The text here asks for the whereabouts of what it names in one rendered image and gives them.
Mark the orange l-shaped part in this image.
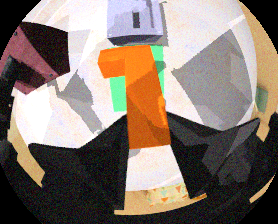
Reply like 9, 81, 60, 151
98, 45, 171, 149

